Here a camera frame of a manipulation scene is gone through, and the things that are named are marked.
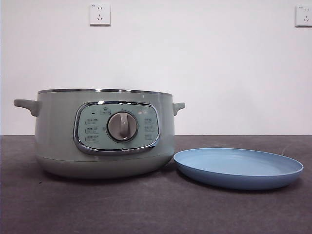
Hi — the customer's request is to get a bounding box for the blue round plate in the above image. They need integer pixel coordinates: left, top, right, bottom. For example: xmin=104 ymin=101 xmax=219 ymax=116
xmin=173 ymin=147 xmax=304 ymax=191

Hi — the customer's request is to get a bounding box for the pale green electric steamer pot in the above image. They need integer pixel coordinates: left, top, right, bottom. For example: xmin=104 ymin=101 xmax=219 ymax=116
xmin=13 ymin=88 xmax=186 ymax=180

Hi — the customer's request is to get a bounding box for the white wall socket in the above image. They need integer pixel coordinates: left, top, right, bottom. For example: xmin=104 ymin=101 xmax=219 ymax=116
xmin=295 ymin=5 xmax=312 ymax=28
xmin=89 ymin=3 xmax=111 ymax=27

